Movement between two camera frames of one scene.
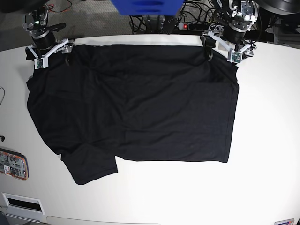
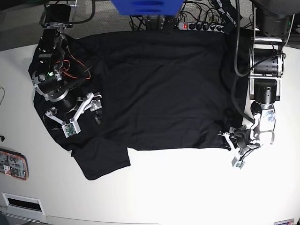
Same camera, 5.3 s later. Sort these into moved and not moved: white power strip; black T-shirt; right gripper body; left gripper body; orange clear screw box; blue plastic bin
Moved: black T-shirt; left gripper body; right gripper body
Not moved: blue plastic bin; orange clear screw box; white power strip
